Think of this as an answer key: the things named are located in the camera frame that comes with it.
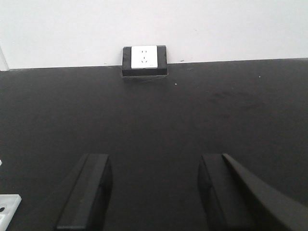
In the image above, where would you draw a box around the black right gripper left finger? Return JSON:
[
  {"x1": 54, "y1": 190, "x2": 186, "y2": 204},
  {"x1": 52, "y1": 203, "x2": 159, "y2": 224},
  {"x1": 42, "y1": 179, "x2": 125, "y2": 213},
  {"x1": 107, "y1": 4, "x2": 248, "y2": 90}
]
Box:
[{"x1": 56, "y1": 154, "x2": 113, "y2": 231}]

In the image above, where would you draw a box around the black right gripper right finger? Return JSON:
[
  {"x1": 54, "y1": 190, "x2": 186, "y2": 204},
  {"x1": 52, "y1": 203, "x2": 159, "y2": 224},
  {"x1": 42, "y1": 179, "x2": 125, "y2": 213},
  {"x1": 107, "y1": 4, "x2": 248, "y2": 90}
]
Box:
[{"x1": 198, "y1": 154, "x2": 308, "y2": 231}]

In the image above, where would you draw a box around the white test tube rack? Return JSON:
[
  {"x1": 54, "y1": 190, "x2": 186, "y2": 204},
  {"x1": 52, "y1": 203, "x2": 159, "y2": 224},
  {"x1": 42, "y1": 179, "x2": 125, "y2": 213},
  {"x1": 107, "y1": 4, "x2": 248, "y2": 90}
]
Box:
[{"x1": 0, "y1": 159, "x2": 22, "y2": 228}]

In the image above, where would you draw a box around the black socket box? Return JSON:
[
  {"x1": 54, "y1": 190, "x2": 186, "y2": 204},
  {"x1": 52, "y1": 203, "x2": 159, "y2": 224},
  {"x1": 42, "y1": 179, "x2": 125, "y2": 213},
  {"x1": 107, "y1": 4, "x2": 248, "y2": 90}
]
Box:
[{"x1": 122, "y1": 46, "x2": 168, "y2": 77}]

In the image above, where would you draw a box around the white power socket plate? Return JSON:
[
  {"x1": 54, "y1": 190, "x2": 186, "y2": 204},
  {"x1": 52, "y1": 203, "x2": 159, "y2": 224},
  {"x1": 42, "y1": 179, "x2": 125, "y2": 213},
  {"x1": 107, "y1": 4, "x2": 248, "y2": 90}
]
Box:
[{"x1": 131, "y1": 45, "x2": 158, "y2": 69}]

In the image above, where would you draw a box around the white wall trunking strip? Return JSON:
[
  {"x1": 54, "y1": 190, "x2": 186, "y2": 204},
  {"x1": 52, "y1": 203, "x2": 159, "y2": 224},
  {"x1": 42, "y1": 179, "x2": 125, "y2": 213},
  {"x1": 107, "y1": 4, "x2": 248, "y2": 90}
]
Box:
[{"x1": 0, "y1": 48, "x2": 9, "y2": 71}]

